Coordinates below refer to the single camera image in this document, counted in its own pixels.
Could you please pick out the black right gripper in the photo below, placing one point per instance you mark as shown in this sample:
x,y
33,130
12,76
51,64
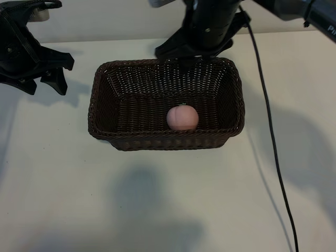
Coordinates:
x,y
210,26

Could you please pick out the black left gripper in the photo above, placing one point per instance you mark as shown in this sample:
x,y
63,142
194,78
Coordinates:
x,y
18,52

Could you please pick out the pink peach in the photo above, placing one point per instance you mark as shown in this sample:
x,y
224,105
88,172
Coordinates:
x,y
182,118

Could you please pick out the dark brown wicker basket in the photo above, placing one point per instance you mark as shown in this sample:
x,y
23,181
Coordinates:
x,y
147,141

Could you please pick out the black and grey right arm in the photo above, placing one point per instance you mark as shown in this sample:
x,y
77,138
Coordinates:
x,y
302,14

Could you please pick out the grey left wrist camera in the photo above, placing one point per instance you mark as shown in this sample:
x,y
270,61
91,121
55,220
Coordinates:
x,y
40,15

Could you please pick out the black left camera mount bracket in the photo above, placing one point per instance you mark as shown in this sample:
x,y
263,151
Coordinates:
x,y
23,6

